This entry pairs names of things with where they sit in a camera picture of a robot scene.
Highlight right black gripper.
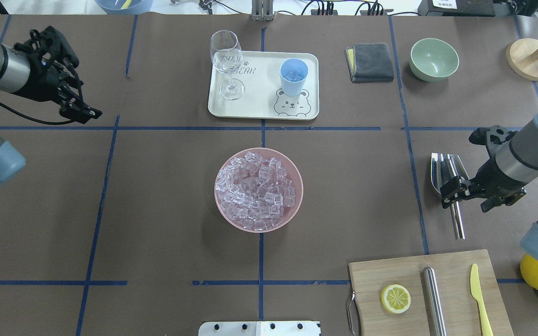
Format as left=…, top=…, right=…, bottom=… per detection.
left=439, top=159, right=526, bottom=213

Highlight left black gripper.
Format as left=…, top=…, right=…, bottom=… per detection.
left=13, top=26, right=103, bottom=124

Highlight metal ice scoop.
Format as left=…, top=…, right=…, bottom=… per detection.
left=431, top=153, right=470, bottom=239

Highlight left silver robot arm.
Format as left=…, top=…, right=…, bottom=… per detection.
left=0, top=26, right=102, bottom=185

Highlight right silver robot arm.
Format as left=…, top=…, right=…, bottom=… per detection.
left=440, top=113, right=538, bottom=261

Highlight wooden cup tree stand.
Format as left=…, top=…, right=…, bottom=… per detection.
left=505, top=38, right=538, bottom=82

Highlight clear ice cubes pile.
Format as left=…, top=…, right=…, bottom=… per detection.
left=216, top=151, right=297, bottom=231

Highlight blue plastic cup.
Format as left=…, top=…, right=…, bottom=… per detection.
left=279, top=58, right=308, bottom=96

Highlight ice cubes in cup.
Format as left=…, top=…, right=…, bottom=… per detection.
left=283, top=70, right=305, bottom=83

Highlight blue bowl on desk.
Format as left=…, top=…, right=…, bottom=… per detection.
left=95, top=0, right=153, bottom=15

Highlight yellow fork in bowl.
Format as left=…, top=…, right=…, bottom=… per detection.
left=120, top=0, right=132, bottom=9

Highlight large yellow lemon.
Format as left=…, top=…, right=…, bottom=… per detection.
left=519, top=254, right=538, bottom=291

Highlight yellow plastic knife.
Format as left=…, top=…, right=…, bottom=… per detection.
left=469, top=264, right=494, bottom=336

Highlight lemon half slice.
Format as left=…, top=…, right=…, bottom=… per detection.
left=380, top=284, right=411, bottom=314

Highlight steel rod on board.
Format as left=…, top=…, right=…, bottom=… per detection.
left=421, top=266, right=447, bottom=336

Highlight green ceramic bowl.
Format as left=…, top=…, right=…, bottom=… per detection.
left=409, top=38, right=460, bottom=82

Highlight wooden cutting board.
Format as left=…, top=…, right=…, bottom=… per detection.
left=348, top=249, right=514, bottom=336

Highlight clear wine glass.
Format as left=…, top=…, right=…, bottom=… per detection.
left=210, top=30, right=245, bottom=101

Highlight grey folded cloth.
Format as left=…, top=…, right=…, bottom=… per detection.
left=345, top=43, right=394, bottom=83

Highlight cream bear tray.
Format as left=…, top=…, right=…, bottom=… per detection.
left=207, top=51, right=320, bottom=120

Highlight pink bowl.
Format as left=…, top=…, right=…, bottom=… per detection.
left=214, top=147, right=304, bottom=233

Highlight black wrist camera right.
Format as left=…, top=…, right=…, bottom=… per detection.
left=469, top=125, right=518, bottom=159

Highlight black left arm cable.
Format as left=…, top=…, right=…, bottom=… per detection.
left=0, top=61, right=85, bottom=126

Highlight aluminium frame post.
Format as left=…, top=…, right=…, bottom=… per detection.
left=251, top=0, right=275, bottom=22

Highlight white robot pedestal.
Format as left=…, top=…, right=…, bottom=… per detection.
left=198, top=320, right=322, bottom=336

